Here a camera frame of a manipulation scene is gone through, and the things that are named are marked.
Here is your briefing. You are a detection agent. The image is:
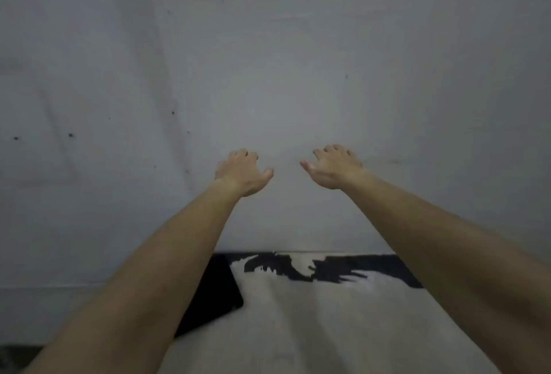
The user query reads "person's right hand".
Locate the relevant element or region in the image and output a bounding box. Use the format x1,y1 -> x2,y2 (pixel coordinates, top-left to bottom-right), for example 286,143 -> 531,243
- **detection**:
300,144 -> 367,191

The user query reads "person's left hand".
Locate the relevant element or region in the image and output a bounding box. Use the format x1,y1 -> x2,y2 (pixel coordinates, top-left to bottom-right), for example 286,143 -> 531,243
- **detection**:
214,149 -> 275,198

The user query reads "person's right forearm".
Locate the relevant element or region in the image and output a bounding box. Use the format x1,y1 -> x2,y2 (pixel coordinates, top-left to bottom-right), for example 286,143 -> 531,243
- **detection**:
340,170 -> 551,374

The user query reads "person's left forearm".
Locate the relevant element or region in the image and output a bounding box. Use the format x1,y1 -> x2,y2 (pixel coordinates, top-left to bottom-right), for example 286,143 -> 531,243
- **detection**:
24,178 -> 244,374

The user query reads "black flat pad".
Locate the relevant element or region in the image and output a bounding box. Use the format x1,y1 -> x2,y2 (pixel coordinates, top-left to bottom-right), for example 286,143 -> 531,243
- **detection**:
174,253 -> 245,338

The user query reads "white cloth with black print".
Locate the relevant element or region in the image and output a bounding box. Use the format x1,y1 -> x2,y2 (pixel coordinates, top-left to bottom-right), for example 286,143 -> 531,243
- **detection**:
157,251 -> 503,374

